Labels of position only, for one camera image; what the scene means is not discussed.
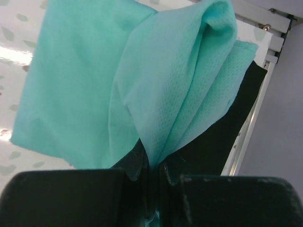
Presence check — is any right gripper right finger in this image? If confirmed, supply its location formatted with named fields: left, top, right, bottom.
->
left=159, top=156, right=303, bottom=227

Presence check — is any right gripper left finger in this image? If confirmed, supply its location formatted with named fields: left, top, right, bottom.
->
left=0, top=141, right=150, bottom=227

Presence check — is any teal green t-shirt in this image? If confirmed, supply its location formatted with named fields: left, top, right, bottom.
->
left=10, top=0, right=258, bottom=169

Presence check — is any folded black t-shirt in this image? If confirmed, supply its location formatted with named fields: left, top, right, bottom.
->
left=164, top=61, right=267, bottom=181

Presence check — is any aluminium frame rail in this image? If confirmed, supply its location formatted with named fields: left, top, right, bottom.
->
left=220, top=8, right=299, bottom=176

